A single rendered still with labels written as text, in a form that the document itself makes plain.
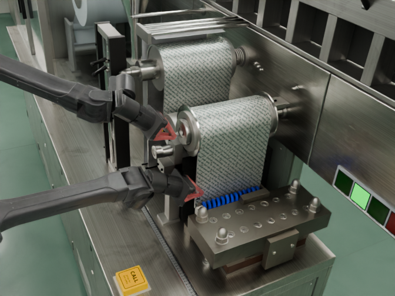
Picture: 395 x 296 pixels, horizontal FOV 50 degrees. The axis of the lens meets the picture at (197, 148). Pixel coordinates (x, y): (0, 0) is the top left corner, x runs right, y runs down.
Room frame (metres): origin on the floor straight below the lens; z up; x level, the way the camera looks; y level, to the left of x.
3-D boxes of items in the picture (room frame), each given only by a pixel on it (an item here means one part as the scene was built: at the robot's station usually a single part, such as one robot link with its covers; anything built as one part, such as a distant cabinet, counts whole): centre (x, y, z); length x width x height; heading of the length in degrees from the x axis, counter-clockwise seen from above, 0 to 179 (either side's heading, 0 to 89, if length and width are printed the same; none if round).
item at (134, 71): (1.19, 0.22, 1.33); 0.06 x 0.03 x 0.03; 119
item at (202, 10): (1.58, 0.14, 1.41); 0.30 x 0.04 x 0.04; 119
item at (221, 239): (0.81, -0.08, 1.05); 0.04 x 0.04 x 0.04
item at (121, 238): (1.85, 0.45, 0.88); 2.52 x 0.66 x 0.04; 29
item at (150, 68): (1.22, 0.17, 1.33); 0.06 x 0.06 x 0.06; 29
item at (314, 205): (0.97, -0.36, 1.05); 0.04 x 0.04 x 0.04
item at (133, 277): (0.76, 0.16, 0.91); 0.07 x 0.07 x 0.02; 29
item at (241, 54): (1.37, -0.11, 1.33); 0.07 x 0.07 x 0.07; 29
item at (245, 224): (0.93, -0.20, 1.00); 0.40 x 0.16 x 0.06; 119
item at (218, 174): (1.02, -0.11, 1.10); 0.23 x 0.01 x 0.18; 119
